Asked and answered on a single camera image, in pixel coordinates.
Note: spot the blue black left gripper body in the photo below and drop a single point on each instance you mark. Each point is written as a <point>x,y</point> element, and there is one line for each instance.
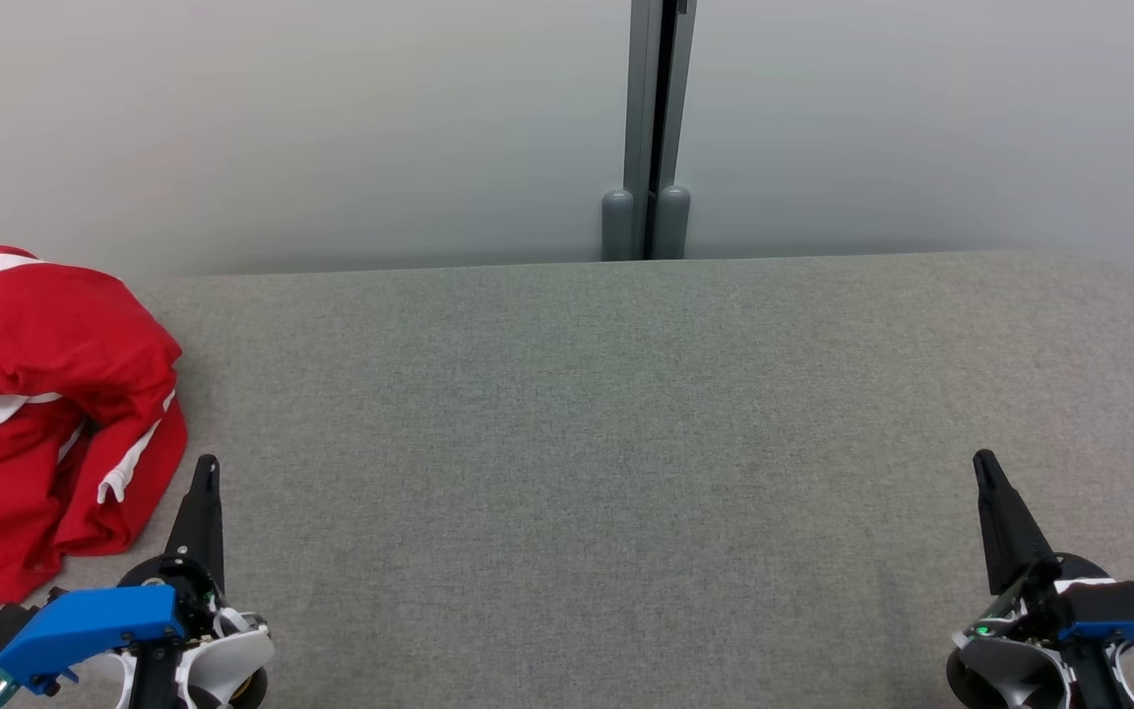
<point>85,625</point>

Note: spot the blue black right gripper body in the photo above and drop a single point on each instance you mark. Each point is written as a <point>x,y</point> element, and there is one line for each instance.
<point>1128,630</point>

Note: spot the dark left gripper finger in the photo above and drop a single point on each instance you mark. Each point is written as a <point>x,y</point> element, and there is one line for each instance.
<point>203,522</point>

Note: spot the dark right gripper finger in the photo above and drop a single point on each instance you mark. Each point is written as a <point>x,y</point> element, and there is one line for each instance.
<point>1005,532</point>

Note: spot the red shirt with white sleeves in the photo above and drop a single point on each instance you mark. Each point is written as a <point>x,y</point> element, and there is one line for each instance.
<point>6,532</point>

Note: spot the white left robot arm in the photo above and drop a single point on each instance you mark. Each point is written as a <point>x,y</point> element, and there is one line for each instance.
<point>232,655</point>

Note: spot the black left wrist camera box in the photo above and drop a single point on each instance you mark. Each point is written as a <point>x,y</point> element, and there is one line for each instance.
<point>1,622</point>

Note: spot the grey metal partition post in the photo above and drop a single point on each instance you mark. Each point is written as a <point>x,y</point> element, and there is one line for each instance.
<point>641,98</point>

